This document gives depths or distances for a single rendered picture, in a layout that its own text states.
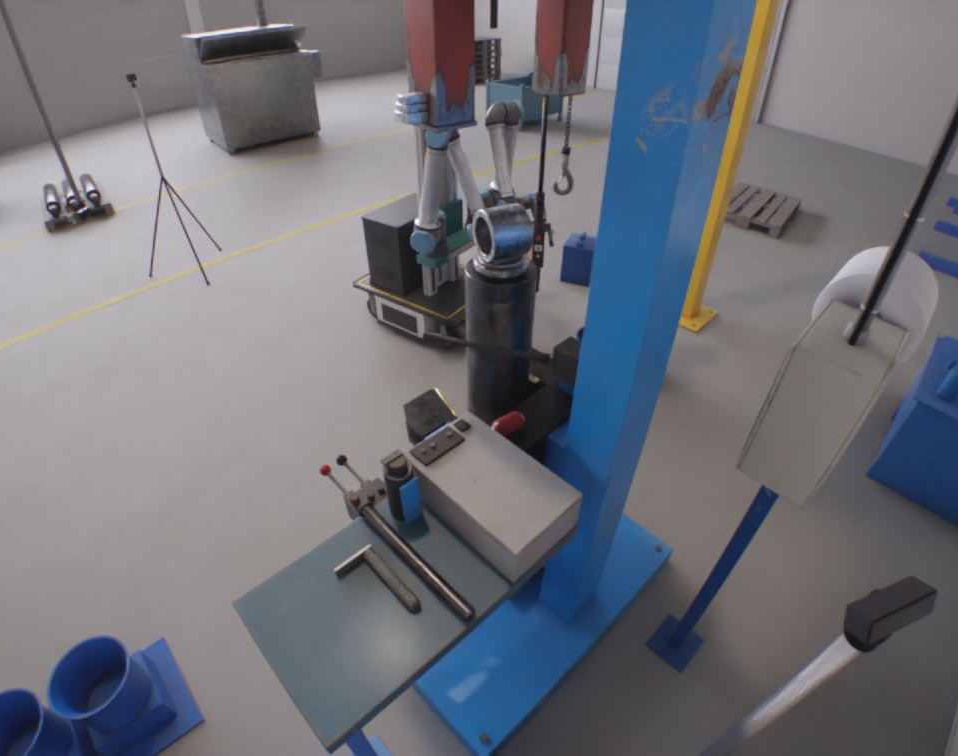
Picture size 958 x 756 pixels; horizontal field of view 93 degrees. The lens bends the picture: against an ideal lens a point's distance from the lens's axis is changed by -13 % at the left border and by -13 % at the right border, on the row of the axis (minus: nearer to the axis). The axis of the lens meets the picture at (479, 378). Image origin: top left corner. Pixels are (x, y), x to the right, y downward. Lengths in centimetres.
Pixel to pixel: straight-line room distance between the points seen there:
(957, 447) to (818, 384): 212
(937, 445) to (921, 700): 124
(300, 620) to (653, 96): 129
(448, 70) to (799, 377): 100
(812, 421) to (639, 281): 51
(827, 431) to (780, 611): 156
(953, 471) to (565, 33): 285
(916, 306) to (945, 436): 187
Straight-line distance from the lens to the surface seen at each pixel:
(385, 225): 353
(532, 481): 129
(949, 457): 338
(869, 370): 127
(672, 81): 101
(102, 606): 297
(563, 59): 146
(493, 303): 150
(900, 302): 150
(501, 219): 144
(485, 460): 133
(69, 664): 245
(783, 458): 140
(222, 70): 905
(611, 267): 116
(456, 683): 218
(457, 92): 124
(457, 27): 123
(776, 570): 288
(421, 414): 173
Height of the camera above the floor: 219
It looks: 40 degrees down
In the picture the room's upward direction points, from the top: straight up
